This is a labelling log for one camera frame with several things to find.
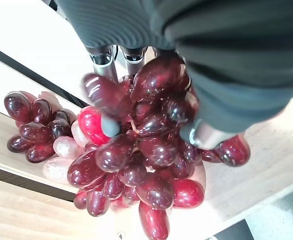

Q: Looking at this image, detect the black flat object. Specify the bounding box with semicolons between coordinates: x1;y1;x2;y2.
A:
208;218;250;240

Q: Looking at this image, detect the bunch of red grapes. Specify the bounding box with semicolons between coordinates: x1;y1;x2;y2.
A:
3;53;252;240

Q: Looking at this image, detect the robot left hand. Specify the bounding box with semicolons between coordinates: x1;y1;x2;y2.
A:
42;0;293;151

